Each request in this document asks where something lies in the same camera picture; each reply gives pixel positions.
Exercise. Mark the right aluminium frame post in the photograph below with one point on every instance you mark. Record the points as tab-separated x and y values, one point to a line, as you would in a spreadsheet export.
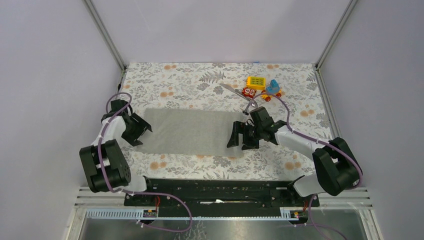
337	31

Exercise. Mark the left aluminium frame post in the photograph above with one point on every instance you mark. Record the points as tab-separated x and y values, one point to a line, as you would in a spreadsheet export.
104	33

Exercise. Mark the metal spoon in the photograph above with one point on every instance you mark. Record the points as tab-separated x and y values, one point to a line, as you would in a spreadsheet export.
252	103

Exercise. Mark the grey cloth napkin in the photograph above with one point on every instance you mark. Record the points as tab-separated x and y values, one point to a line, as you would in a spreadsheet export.
190	132

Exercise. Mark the blue yellow toy car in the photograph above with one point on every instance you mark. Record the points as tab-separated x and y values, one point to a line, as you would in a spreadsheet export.
272	90

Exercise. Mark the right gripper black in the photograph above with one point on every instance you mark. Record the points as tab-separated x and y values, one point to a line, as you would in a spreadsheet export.
240	127

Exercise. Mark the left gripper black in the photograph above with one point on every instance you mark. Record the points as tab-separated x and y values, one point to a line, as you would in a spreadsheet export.
141	126

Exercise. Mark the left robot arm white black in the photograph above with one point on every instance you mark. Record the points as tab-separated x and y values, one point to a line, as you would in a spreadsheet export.
105	166

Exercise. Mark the aluminium frame post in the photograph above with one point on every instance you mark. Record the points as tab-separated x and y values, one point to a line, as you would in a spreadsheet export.
104	33
337	31

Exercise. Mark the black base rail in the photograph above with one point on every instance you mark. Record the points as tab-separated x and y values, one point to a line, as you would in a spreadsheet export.
217	198

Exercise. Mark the floral tablecloth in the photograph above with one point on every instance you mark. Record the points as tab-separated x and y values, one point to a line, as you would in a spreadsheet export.
200	86

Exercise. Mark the red toy block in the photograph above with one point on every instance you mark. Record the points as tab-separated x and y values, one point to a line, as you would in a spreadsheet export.
249	92

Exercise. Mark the white slotted cable duct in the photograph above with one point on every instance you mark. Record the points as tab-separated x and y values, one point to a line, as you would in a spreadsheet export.
141	214

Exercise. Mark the yellow toy brick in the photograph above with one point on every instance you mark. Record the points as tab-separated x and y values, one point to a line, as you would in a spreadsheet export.
256	83

